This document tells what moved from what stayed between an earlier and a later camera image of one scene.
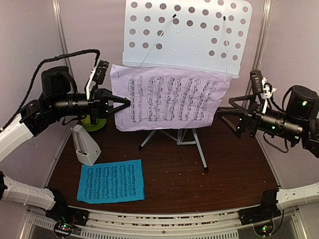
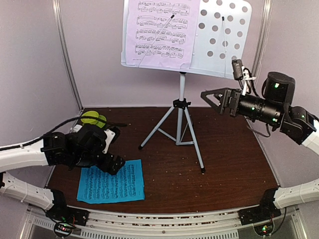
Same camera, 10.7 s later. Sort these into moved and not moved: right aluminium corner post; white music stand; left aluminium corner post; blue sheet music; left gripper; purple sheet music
Moved: left gripper; purple sheet music
Not moved: left aluminium corner post; right aluminium corner post; blue sheet music; white music stand
